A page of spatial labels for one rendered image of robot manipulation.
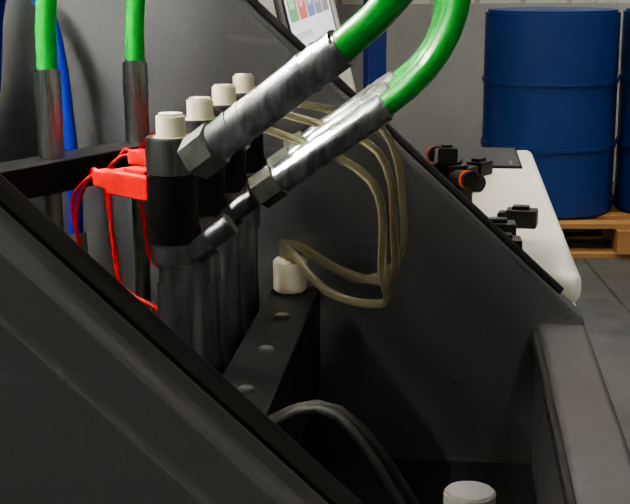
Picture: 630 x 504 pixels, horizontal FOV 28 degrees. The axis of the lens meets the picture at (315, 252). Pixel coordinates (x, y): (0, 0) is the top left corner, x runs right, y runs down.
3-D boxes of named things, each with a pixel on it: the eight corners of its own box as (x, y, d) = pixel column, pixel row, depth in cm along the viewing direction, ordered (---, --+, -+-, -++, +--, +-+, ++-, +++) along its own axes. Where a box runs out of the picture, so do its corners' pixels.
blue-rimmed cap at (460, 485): (497, 521, 92) (497, 502, 91) (442, 519, 92) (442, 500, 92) (495, 498, 96) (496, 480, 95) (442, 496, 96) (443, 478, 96)
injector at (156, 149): (238, 510, 71) (231, 140, 66) (152, 506, 71) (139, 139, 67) (246, 490, 73) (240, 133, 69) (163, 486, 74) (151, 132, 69)
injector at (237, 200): (260, 456, 78) (255, 121, 74) (182, 453, 79) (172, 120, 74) (266, 439, 81) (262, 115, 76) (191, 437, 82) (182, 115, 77)
